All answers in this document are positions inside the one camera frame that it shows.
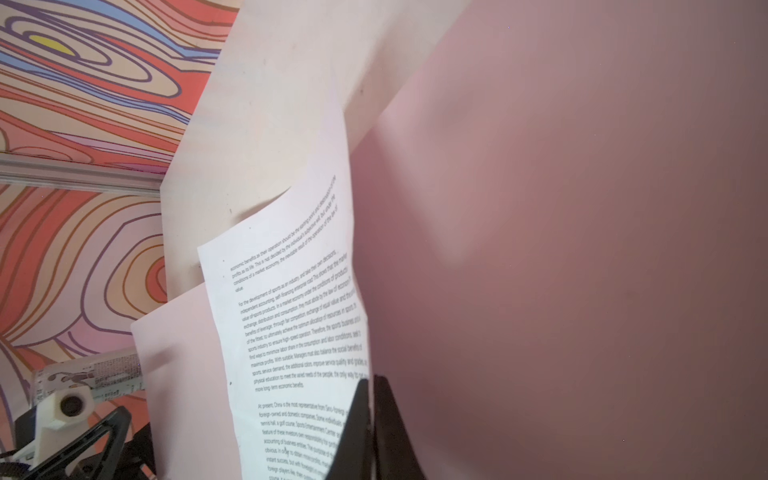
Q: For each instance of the pink paper folder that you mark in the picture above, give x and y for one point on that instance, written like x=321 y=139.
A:
x=560 y=228

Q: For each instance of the silver drink can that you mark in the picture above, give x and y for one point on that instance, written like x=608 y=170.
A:
x=109 y=376

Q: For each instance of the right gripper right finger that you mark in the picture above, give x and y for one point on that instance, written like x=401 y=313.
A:
x=395 y=458

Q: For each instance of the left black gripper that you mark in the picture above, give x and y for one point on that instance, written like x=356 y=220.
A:
x=133 y=460

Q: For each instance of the printed paper sheet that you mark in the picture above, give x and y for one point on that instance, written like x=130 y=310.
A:
x=292 y=327

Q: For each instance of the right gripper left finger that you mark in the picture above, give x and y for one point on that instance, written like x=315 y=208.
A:
x=354 y=454

